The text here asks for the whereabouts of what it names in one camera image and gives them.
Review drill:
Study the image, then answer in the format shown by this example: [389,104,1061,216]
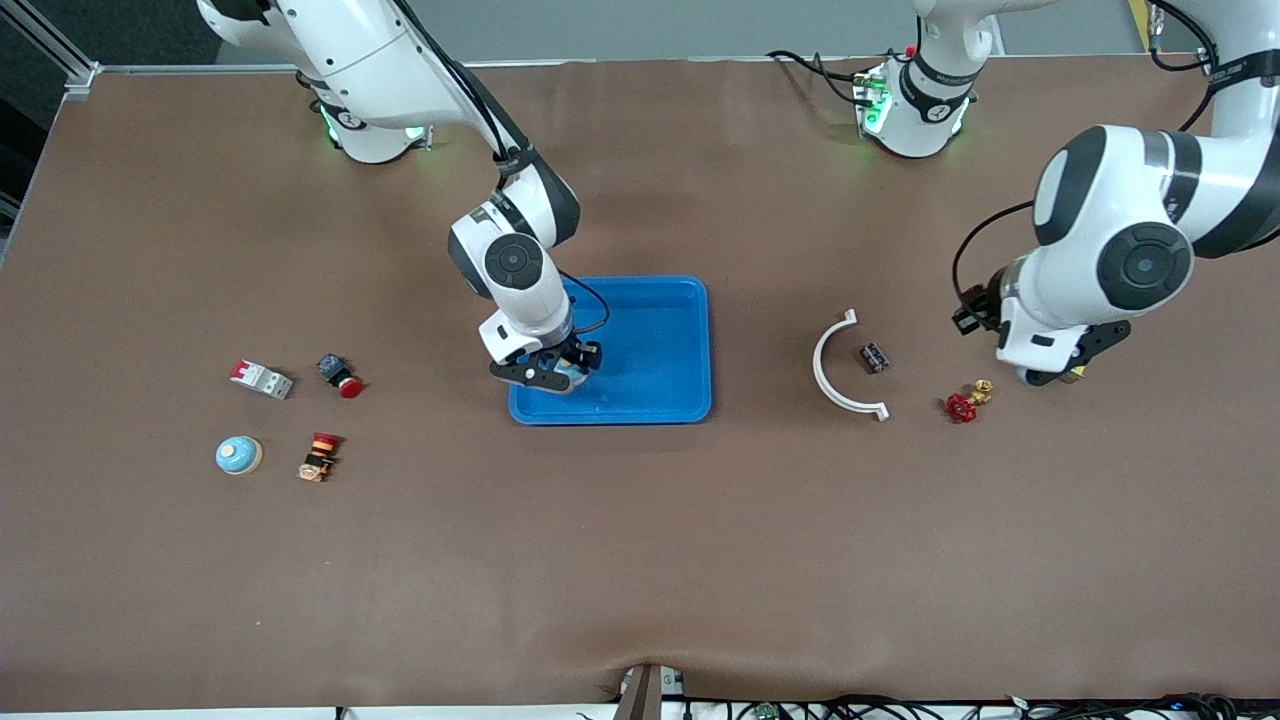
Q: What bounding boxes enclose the red mushroom push button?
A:
[316,353,365,400]

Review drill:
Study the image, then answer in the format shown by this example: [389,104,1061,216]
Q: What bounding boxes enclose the grey metal stand bracket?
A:
[615,662,686,720]

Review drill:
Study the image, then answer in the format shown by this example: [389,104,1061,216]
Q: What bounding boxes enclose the brown table mat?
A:
[0,55,1280,713]

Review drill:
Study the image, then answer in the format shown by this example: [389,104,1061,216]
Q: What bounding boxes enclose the red orange button switch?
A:
[297,432,344,483]

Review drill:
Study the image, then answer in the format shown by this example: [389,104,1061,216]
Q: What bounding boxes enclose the blue plastic tray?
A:
[508,276,713,426]

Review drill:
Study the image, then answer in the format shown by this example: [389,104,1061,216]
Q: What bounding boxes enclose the white curved plastic bracket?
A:
[812,308,891,422]

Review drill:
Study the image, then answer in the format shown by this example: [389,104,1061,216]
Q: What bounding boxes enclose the aluminium frame profile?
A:
[5,0,103,98]

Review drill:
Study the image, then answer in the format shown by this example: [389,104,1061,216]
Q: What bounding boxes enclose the white red circuit breaker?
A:
[229,359,295,401]

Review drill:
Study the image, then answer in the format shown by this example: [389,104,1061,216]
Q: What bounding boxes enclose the brass valve red handle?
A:
[946,379,995,424]

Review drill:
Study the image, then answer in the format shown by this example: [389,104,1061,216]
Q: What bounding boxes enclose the black arm base cables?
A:
[767,48,881,109]

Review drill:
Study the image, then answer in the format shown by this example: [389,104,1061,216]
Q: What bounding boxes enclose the black cable bundle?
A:
[685,693,1246,720]

